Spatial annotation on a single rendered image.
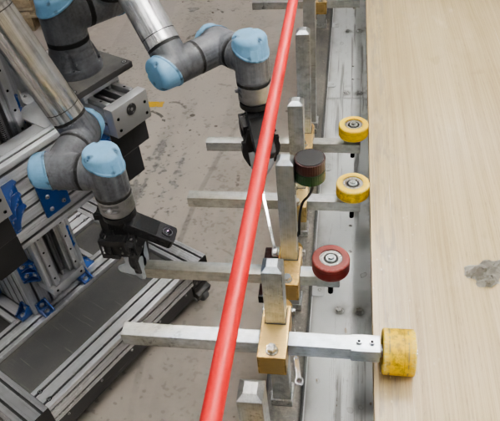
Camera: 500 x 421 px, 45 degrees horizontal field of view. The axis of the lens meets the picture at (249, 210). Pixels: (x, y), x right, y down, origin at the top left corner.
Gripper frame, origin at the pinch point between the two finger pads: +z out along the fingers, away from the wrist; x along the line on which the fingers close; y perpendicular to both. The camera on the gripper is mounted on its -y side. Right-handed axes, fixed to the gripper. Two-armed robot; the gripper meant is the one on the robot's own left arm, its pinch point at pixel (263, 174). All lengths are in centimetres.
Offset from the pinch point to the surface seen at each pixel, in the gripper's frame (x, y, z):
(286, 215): 0.1, -23.5, -7.2
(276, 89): 13, -81, -72
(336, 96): -44, 76, 31
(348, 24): -69, 133, 31
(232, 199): 8.0, 2.0, 7.3
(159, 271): 28.5, -17.2, 7.3
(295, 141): -8.4, 0.0, -7.9
